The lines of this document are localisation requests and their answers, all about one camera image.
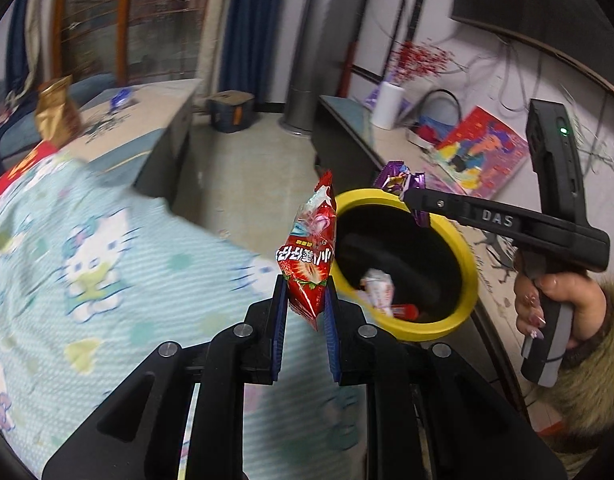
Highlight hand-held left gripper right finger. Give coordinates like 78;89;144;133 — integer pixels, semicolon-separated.
323;277;570;480

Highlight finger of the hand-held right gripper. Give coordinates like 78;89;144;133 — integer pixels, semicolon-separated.
402;187;475;223

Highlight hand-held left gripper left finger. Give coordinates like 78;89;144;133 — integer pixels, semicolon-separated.
42;275;290;480

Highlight purple snack wrapper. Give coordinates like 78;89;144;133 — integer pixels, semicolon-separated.
378;160;432;229

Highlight white red striped wrapper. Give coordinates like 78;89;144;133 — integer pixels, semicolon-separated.
359;269;396;311

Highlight yellow-rimmed black trash bin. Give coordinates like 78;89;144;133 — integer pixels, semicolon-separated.
329;187;480;344

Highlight red strawberry snack packet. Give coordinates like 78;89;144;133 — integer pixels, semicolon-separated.
276;170;340;332

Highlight person's right forearm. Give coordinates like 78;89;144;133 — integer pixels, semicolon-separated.
534;280;614;467

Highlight person's right hand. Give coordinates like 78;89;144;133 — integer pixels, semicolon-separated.
512;252;608;348

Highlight colourful figure painting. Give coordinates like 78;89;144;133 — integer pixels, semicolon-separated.
427;107;530;199

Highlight white ribbed vase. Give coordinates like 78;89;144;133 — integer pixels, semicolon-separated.
371;82;406;131

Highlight dark television stand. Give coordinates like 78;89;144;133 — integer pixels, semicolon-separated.
314;95;614;411

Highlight small purple canvas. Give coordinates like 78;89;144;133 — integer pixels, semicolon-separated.
365;79;418;124

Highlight red berry branches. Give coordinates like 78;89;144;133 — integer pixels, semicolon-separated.
389;40;456;86

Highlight cartoon cat printed blanket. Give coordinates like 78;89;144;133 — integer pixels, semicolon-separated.
0;152;368;480

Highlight grey tower air conditioner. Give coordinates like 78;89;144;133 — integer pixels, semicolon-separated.
278;0;376;139

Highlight dark storage box stool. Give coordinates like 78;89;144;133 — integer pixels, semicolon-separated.
207;91;260;134

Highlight blue curtain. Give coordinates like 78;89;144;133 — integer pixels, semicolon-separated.
4;0;42;97
217;0;310;107

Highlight beige coffee table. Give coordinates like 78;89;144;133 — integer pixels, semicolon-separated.
62;79;202;209

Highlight pile of seed shells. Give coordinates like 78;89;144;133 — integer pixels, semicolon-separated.
84;116;118;137

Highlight beige curtain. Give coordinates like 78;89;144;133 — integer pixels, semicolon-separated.
199;0;238;97

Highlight red printed blanket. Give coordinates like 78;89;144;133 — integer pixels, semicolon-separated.
0;141;58;196

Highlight gold paper bag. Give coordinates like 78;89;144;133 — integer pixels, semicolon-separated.
34;76;82;144

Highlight blue grey heart-print sofa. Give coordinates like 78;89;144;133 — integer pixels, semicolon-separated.
0;72;118;171

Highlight wooden framed glass door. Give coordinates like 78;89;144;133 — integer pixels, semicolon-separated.
32;0;222;92

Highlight basket with black handle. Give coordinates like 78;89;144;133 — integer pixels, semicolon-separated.
407;89;462;149

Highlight black wall television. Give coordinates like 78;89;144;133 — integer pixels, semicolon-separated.
449;0;614;99

